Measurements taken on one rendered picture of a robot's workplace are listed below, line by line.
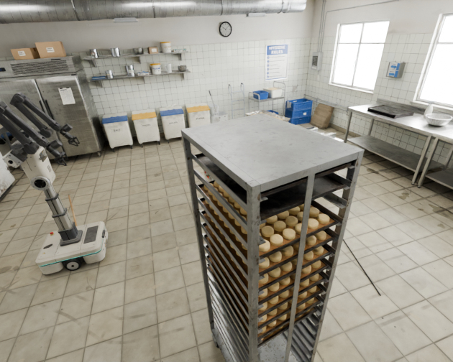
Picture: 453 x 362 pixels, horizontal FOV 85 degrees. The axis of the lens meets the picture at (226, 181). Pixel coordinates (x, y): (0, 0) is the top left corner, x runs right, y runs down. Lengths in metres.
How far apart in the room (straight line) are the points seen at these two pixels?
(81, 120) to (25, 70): 1.18
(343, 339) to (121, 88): 6.22
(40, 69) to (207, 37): 3.53
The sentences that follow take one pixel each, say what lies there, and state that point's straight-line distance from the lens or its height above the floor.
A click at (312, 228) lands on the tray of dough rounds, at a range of 1.10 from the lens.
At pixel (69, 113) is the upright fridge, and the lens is 6.07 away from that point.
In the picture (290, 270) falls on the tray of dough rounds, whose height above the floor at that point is 1.31.
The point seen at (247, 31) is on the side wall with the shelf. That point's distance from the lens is 7.18.
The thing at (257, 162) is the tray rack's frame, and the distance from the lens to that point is 0.86.
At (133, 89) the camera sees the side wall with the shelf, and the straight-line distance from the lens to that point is 6.74.
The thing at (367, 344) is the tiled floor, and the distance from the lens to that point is 2.65.
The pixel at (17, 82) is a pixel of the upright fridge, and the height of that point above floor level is 1.70.
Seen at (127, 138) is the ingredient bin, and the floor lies 0.29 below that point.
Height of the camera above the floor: 2.19
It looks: 30 degrees down
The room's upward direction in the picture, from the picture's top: 3 degrees counter-clockwise
